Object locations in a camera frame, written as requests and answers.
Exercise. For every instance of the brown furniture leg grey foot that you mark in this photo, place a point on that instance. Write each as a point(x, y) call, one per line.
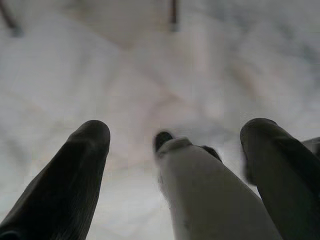
point(173, 15)

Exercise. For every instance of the robot left leg silver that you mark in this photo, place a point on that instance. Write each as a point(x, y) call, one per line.
point(207, 195)

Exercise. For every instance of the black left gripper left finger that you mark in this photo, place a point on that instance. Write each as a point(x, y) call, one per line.
point(60, 180)

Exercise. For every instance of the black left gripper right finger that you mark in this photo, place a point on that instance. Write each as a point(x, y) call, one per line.
point(280, 175)

